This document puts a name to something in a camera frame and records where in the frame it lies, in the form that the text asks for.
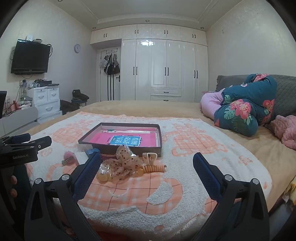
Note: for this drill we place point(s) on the person's left hand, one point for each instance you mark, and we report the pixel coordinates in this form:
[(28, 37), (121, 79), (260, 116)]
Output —
[(13, 180)]

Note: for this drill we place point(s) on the white drawer cabinet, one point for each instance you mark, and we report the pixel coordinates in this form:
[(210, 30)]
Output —
[(47, 102)]

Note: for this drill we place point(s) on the maroon hair comb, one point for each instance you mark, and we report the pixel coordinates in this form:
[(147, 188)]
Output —
[(107, 157)]

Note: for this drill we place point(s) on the dotted sheer beige scrunchie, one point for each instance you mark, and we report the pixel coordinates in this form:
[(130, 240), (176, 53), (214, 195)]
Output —
[(124, 162)]

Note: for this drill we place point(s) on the dark clothes pile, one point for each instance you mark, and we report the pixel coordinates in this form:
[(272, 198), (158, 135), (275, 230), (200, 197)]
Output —
[(68, 106)]

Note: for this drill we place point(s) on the pink hair accessory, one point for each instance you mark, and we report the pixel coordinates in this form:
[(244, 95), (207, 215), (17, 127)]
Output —
[(68, 158)]

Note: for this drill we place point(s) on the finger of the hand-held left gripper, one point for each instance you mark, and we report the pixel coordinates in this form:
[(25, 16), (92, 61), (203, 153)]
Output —
[(39, 143), (17, 139)]

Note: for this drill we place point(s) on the clear plastic packet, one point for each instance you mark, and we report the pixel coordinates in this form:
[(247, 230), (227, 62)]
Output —
[(81, 157)]

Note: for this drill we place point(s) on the teal booklet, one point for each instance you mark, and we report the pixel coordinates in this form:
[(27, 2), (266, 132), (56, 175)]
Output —
[(124, 140)]

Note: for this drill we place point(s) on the bed with tan bedspread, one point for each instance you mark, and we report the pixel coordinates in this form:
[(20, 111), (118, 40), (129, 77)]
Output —
[(143, 106)]

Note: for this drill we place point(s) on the black monitor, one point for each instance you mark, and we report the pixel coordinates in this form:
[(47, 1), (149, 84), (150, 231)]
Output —
[(2, 104)]

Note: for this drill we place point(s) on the small blue box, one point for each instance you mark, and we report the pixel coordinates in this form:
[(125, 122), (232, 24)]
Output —
[(92, 152)]

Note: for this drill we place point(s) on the teal floral quilt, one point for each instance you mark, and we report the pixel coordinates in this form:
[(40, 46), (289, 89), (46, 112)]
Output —
[(242, 102)]

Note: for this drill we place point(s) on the pink quilt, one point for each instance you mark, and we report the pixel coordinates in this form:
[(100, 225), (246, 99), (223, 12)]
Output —
[(209, 104)]

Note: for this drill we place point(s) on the brown cardboard box pink lining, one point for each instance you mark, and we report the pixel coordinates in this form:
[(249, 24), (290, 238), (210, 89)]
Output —
[(92, 140)]

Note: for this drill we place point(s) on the hanging bags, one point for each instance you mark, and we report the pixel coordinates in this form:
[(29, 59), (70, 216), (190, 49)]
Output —
[(112, 66)]

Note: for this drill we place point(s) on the white wardrobe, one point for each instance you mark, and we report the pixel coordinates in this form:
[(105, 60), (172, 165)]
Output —
[(159, 64)]

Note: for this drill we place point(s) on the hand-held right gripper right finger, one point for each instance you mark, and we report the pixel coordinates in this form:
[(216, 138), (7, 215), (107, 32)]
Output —
[(205, 176)]

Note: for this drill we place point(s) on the black wall television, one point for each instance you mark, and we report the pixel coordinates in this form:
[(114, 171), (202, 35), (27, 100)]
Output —
[(30, 56)]

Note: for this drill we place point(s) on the white door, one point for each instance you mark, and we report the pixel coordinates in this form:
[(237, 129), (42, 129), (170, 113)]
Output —
[(101, 85)]

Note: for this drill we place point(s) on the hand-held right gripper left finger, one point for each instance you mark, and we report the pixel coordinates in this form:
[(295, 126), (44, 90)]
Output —
[(86, 176)]

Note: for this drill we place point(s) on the amber bangles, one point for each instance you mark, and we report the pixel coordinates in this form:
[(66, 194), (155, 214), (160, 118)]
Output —
[(104, 176)]

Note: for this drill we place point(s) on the round wall clock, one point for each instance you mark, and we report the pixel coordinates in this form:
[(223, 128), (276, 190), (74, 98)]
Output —
[(77, 48)]

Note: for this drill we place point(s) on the pink fluffy blanket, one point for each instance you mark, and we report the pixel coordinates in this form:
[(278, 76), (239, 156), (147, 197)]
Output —
[(285, 129)]

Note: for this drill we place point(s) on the peach hair claw clip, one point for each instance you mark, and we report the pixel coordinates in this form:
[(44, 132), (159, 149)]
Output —
[(149, 158)]

